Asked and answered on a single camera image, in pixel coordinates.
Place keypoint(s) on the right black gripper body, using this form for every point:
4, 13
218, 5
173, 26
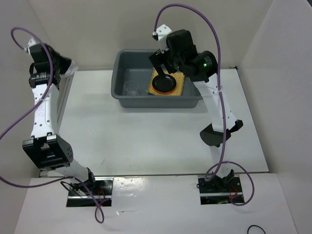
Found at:
174, 60

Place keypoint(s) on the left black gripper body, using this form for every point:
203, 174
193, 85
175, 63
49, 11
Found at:
54, 67

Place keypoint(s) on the woven bamboo mat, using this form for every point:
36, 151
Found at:
179, 79

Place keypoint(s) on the black round plate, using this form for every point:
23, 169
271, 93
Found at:
164, 83

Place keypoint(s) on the orange plastic plate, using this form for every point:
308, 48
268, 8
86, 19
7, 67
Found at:
152, 91

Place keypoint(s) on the clear glass cup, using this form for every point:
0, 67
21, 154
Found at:
71, 69
131, 88

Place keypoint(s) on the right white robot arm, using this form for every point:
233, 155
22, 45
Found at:
223, 122

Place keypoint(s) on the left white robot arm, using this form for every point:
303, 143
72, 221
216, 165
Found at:
46, 148

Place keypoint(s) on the grey plastic bin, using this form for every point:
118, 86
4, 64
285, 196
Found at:
134, 65

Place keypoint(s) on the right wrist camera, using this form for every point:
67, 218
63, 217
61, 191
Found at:
160, 35

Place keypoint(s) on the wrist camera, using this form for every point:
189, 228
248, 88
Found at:
160, 35
30, 45

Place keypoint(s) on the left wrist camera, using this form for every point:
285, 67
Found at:
30, 45

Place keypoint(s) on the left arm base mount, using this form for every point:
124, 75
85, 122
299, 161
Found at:
79, 197

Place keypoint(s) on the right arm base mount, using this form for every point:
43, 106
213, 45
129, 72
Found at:
220, 190

